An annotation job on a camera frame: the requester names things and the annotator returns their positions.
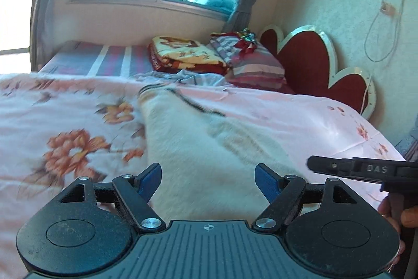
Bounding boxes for person's right hand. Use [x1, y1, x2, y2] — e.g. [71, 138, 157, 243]
[378, 197, 418, 266]

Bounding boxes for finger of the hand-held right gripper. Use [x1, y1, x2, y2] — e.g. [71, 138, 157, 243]
[307, 155, 358, 175]

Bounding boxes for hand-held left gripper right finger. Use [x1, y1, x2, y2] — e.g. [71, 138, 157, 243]
[253, 163, 360, 232]

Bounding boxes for red heart-shaped headboard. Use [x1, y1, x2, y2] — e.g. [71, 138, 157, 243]
[259, 25, 378, 121]

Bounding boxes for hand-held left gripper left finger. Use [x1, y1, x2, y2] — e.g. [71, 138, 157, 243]
[59, 163, 165, 232]

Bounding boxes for striped bed sheet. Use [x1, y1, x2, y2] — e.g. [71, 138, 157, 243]
[38, 40, 154, 77]

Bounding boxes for red striped pillow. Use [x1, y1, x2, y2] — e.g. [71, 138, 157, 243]
[229, 44, 288, 90]

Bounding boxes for pile of folded clothes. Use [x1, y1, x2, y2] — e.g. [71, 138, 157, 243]
[209, 31, 262, 60]

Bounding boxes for cream fleece blanket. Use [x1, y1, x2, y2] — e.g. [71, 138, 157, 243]
[139, 86, 314, 224]

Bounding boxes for teal blanket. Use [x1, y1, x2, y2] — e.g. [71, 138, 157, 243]
[188, 0, 237, 13]

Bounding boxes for pink floral quilt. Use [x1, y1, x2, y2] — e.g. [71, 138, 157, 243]
[0, 72, 407, 279]

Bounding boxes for light blue cloth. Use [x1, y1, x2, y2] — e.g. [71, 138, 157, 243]
[132, 70, 229, 88]

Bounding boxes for folded yellow red printed blanket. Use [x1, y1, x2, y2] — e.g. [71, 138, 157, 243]
[148, 36, 232, 76]

